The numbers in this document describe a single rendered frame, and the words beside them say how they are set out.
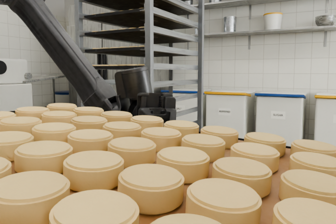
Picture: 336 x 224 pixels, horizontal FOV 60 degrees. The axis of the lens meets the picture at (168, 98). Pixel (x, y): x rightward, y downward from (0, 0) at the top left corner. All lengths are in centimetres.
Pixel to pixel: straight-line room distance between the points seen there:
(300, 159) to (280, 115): 333
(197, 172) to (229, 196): 7
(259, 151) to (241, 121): 342
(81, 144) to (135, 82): 29
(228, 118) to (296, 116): 79
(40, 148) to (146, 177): 11
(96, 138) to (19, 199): 14
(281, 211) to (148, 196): 8
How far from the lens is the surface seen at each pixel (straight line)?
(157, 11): 149
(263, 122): 368
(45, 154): 28
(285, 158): 38
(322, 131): 365
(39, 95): 579
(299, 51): 426
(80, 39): 166
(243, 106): 371
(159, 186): 21
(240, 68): 437
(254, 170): 26
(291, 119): 363
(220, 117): 380
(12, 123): 40
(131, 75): 59
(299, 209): 21
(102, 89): 64
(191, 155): 28
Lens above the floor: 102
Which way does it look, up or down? 5 degrees down
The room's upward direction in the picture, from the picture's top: straight up
